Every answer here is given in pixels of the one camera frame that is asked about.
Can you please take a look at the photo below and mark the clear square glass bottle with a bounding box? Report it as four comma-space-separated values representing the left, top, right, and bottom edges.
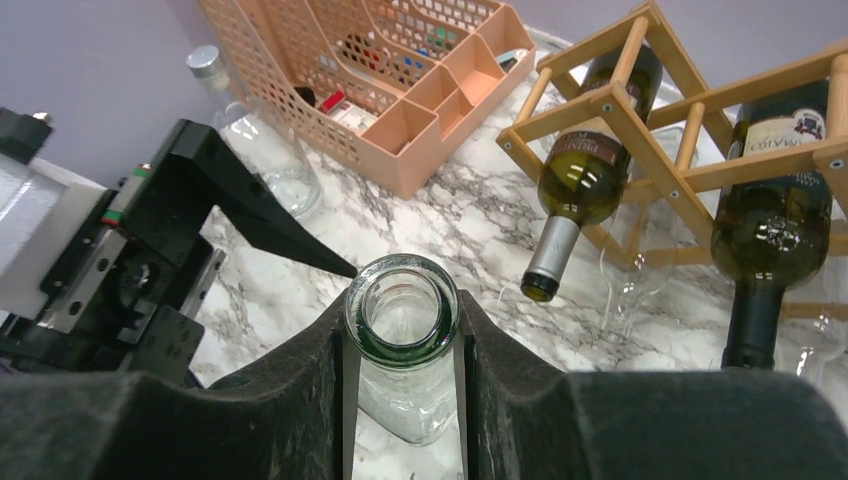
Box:
596, 125, 707, 346

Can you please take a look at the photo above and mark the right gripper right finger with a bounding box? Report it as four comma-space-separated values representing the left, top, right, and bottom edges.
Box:
455, 291, 847, 479

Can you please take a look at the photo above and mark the wooden wine rack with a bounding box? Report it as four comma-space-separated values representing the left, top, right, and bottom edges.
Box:
497, 1, 847, 267

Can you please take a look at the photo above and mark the orange plastic file organizer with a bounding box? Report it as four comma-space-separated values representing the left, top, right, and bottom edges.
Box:
201, 1, 536, 199

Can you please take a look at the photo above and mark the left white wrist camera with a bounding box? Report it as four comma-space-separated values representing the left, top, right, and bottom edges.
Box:
0, 107, 111, 323

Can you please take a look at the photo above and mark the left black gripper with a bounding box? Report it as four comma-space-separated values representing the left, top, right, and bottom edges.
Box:
1, 119, 357, 388

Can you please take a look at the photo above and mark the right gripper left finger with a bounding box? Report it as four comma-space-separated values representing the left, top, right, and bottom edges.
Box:
1, 299, 356, 479

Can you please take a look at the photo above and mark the green wine bottle back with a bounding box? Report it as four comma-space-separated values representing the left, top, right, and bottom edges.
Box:
711, 80, 833, 370

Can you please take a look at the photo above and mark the round clear glass bottle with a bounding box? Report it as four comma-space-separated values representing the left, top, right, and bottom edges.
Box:
345, 253, 461, 446

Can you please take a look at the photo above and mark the green wine bottle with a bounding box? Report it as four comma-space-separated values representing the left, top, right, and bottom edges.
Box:
520, 44, 663, 302
711, 80, 833, 370

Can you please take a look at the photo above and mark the small clear bottle silver cap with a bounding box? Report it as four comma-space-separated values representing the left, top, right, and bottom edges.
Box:
186, 44, 322, 221

